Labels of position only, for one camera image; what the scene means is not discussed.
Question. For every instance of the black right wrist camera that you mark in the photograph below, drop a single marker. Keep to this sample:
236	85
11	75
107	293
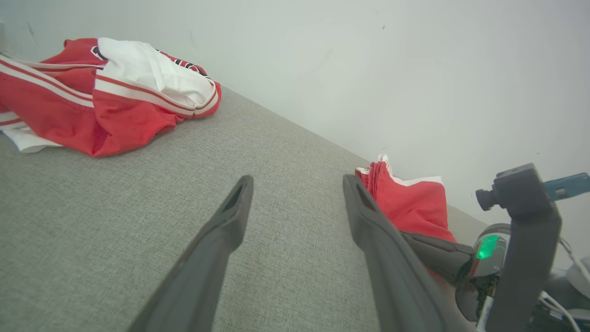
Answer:
525	230

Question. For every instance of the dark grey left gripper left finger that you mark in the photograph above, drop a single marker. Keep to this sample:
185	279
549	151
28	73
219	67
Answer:
203	276

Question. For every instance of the small red garment number print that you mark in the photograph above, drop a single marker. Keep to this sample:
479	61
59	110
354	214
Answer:
415	207

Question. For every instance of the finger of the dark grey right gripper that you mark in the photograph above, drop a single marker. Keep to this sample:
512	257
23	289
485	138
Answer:
442	256

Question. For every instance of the red jersey with white sleeves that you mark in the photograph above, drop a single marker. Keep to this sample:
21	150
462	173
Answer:
124	124

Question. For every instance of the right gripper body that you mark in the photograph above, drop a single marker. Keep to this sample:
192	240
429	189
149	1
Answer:
486	272

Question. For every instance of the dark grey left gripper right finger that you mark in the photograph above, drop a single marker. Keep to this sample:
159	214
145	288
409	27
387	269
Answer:
396	286

